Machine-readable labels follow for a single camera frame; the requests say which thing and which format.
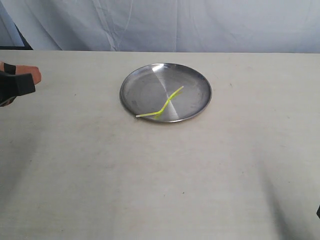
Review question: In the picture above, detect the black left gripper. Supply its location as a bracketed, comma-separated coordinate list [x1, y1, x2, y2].
[0, 61, 41, 107]

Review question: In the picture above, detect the yellow plastic straw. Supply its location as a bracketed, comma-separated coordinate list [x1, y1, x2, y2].
[135, 86, 184, 118]

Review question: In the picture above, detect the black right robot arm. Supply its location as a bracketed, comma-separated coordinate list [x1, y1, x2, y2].
[316, 206, 320, 219]

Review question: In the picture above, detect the round stainless steel plate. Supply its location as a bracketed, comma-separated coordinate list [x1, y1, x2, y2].
[119, 63, 212, 123]

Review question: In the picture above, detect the white backdrop cloth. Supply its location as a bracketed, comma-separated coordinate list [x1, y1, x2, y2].
[0, 0, 320, 53]

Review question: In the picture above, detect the black frame behind table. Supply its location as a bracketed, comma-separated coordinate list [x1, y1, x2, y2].
[0, 25, 34, 51]

